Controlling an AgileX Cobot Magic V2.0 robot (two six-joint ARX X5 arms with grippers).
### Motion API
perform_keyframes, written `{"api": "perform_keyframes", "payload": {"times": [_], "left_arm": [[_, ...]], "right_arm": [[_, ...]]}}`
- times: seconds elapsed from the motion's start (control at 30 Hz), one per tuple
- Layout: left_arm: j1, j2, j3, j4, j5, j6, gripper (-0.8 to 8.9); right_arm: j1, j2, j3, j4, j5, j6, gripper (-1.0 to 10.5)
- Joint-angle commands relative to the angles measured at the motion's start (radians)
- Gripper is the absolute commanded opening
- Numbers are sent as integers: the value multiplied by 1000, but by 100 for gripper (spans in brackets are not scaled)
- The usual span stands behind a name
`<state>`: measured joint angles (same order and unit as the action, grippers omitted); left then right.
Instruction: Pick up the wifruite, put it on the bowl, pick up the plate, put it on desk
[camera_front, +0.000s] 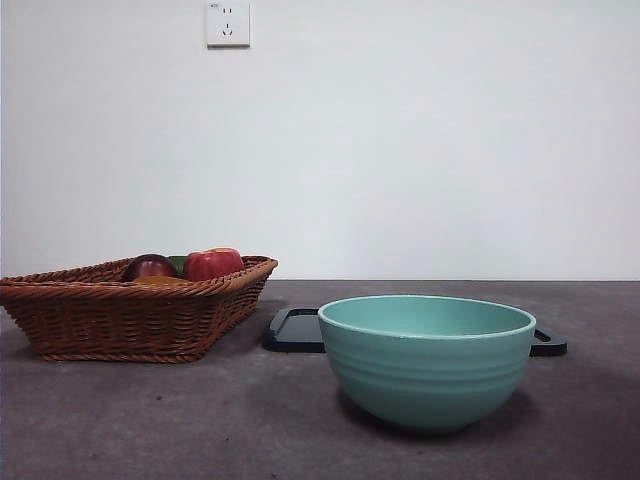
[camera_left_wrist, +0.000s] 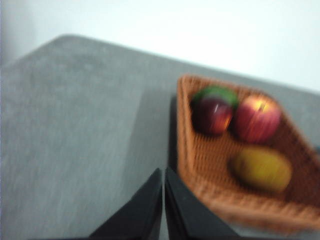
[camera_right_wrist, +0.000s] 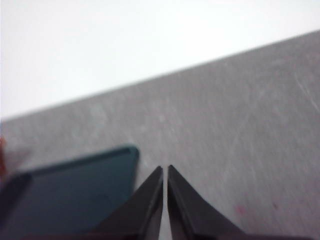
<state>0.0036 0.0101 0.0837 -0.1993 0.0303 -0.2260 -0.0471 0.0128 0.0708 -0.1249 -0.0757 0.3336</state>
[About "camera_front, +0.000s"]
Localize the brown kiwifruit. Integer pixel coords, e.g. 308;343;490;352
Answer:
130;273;191;287

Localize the teal ribbed bowl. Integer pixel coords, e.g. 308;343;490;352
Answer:
317;294;537;434

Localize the dark rectangular tray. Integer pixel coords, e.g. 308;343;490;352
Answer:
262;307;569;358

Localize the bright red apple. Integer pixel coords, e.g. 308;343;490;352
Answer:
182;246;245;283

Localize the dark red apple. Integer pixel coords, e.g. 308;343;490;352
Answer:
123;253;179;282

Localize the brown wicker basket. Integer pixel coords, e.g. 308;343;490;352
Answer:
0;255;279;363

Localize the white wall socket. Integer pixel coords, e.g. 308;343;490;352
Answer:
206;1;251;50

